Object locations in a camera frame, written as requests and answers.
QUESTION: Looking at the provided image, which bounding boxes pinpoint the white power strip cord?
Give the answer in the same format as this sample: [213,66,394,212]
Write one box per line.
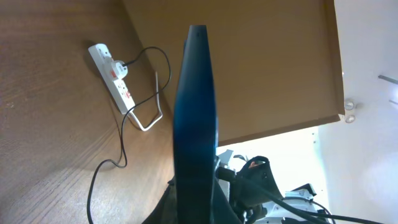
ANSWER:
[129,71,164,132]

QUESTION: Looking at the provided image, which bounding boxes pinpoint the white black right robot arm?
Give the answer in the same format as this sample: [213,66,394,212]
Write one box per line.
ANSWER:
[215,150,336,224]

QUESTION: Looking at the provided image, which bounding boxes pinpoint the white USB charger plug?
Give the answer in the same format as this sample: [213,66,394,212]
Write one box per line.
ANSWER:
[104,60,128,81]

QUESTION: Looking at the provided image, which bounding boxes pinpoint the black USB charging cable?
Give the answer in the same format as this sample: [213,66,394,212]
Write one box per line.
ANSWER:
[86,46,172,224]

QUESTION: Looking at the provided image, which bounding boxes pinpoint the white power strip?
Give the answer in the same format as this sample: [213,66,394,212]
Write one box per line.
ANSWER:
[88,44,135,114]

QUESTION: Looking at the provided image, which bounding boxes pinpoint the blue Samsung Galaxy smartphone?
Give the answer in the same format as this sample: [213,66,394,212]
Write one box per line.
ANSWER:
[173,25,218,223]

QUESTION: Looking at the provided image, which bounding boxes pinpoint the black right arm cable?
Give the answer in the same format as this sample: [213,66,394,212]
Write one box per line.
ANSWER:
[216,166,386,224]

